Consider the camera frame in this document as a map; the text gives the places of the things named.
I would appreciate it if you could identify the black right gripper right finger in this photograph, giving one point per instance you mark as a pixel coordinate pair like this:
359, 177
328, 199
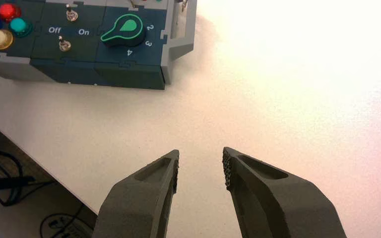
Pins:
276, 210

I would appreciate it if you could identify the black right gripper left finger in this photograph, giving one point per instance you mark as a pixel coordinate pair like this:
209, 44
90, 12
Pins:
134, 210

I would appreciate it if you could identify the teal and grey control box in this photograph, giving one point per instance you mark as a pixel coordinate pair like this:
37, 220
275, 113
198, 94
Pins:
78, 69

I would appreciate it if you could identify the green rotary knob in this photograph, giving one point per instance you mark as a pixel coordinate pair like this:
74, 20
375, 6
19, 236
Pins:
128, 31

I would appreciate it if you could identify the yellow push button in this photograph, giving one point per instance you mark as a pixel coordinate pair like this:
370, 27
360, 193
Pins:
0, 38

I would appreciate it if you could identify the green push button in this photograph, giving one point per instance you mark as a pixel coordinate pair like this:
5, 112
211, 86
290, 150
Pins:
19, 25

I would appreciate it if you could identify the red push button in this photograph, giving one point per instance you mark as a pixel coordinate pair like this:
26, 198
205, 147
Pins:
8, 11

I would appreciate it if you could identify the metal toggle switch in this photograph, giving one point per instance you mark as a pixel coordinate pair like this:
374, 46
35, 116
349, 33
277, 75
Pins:
71, 15
64, 45

